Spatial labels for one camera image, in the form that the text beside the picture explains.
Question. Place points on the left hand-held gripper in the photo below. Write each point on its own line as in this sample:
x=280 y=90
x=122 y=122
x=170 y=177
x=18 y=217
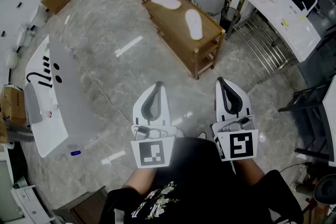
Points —
x=153 y=152

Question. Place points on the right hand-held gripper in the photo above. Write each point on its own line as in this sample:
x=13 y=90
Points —
x=241 y=144

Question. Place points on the white insole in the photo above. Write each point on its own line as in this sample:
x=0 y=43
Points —
x=166 y=2
x=194 y=24

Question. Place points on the person's left forearm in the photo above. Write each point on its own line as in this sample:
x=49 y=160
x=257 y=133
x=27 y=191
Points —
x=139 y=181

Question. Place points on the person's right forearm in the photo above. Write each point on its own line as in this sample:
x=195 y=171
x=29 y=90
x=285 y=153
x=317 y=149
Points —
x=249 y=171

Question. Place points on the person's black printed shirt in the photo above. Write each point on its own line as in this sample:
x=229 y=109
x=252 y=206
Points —
x=199 y=186

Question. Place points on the wooden shoe rack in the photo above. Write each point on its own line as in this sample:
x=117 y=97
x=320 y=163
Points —
x=168 y=18

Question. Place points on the white sink counter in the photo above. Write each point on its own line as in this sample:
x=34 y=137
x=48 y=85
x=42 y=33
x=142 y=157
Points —
x=288 y=26

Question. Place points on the small yellow object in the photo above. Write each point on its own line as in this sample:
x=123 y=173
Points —
x=284 y=21

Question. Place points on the white vanity counter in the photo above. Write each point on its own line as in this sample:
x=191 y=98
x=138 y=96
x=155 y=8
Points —
x=44 y=126

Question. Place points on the black faucet spout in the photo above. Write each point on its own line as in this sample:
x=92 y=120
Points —
x=42 y=76

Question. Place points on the dark brown cabinet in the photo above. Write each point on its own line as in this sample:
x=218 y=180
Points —
x=81 y=207

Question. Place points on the grey ribbed mat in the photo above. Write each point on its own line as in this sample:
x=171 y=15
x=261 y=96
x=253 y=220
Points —
x=32 y=105

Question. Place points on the black round seat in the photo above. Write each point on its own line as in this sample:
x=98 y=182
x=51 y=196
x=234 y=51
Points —
x=325 y=189

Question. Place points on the white round bin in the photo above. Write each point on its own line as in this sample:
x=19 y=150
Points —
x=11 y=59
x=38 y=17
x=22 y=35

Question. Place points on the white printer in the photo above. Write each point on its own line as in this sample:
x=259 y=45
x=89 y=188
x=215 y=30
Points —
x=26 y=200

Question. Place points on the white desk with dark frame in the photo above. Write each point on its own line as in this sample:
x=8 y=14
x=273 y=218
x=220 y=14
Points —
x=331 y=112

